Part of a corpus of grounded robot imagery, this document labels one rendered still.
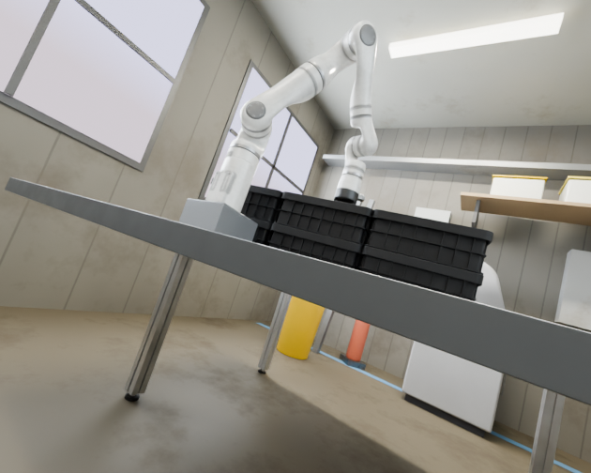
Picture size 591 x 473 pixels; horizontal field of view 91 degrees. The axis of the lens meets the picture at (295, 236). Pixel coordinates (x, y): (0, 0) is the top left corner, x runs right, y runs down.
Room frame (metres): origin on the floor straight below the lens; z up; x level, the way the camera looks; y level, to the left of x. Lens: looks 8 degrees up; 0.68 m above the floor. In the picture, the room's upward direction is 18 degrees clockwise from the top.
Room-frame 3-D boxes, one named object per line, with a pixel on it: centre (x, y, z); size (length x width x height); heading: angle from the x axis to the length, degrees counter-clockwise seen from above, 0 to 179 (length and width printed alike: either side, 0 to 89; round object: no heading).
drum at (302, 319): (2.81, -0.30, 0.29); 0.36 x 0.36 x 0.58
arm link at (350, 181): (0.94, -0.13, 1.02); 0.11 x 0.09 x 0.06; 155
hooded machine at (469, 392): (2.53, -1.64, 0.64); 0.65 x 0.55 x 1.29; 57
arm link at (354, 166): (0.93, -0.11, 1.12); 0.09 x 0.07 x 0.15; 41
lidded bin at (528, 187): (2.52, -1.82, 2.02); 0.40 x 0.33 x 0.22; 57
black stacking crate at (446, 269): (0.92, -0.40, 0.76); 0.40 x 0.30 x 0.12; 156
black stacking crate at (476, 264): (0.92, -0.40, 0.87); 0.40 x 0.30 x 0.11; 156
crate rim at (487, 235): (0.92, -0.40, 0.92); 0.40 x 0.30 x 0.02; 156
